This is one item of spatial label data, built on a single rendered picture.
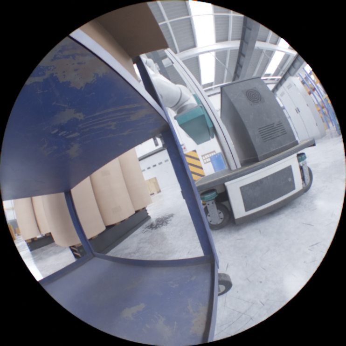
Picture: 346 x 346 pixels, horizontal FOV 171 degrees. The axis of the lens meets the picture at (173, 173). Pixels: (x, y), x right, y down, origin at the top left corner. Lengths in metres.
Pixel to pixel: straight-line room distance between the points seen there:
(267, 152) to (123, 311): 0.86
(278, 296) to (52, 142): 0.60
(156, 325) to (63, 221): 0.69
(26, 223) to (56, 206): 1.61
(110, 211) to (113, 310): 0.82
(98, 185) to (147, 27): 1.03
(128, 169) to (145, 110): 1.23
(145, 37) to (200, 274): 0.66
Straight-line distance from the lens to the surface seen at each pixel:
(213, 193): 0.66
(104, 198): 1.03
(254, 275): 0.47
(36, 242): 2.56
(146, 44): 0.43
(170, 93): 0.66
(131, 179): 1.38
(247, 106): 0.77
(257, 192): 0.63
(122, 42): 0.44
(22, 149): 0.26
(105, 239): 1.08
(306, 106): 4.27
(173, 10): 10.51
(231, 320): 0.40
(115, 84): 0.15
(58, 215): 0.82
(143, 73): 0.46
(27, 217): 2.38
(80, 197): 0.85
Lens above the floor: 0.38
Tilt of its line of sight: 4 degrees up
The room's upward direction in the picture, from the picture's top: 19 degrees counter-clockwise
